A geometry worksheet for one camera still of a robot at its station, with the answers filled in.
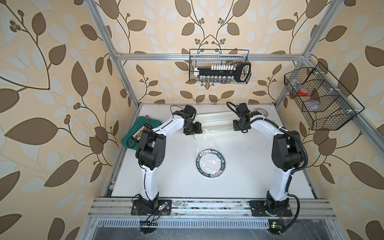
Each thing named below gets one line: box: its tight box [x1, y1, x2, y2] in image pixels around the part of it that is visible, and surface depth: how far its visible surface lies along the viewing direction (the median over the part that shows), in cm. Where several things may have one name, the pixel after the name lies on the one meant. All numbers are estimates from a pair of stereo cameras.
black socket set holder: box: [193, 62, 252, 83], surface depth 86 cm
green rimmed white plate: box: [195, 148, 226, 178], surface depth 90 cm
